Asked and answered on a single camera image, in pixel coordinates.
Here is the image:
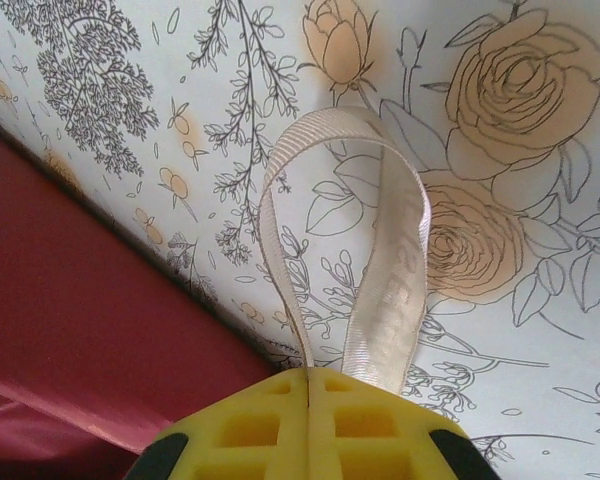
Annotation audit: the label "red wrapping paper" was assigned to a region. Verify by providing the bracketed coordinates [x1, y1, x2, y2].
[0, 122, 284, 480]

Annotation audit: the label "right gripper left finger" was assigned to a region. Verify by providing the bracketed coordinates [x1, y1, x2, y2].
[129, 369, 311, 480]

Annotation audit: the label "beige ribbon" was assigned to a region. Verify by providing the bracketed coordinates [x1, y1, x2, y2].
[257, 104, 434, 397]

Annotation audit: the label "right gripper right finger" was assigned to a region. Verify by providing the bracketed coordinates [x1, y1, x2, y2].
[307, 369, 497, 480]

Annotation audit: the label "floral table cover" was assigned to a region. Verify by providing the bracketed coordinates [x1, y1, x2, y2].
[0, 0, 600, 480]

